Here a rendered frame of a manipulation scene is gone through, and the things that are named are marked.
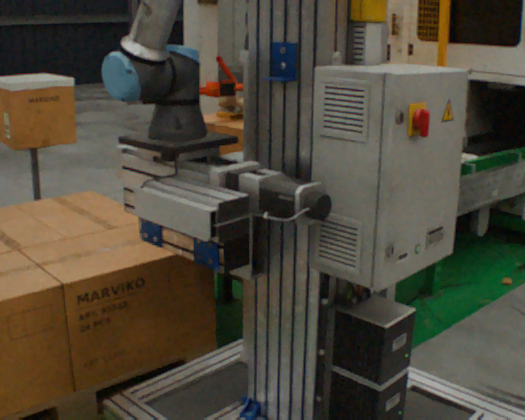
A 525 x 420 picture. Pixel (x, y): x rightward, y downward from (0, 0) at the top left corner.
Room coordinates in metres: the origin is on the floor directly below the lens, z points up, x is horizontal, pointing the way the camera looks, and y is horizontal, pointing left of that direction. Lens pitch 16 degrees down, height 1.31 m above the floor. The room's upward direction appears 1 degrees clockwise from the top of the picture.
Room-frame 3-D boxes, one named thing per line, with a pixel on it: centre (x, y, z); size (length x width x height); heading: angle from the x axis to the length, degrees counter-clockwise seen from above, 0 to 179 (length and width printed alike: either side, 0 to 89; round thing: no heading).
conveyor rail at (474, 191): (2.88, -0.84, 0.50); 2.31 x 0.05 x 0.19; 131
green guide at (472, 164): (3.16, -1.07, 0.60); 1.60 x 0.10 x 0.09; 131
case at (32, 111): (3.89, 1.49, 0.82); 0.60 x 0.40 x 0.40; 36
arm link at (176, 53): (1.58, 0.22, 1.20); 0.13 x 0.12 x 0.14; 143
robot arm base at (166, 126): (1.59, 0.22, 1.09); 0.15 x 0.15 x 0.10
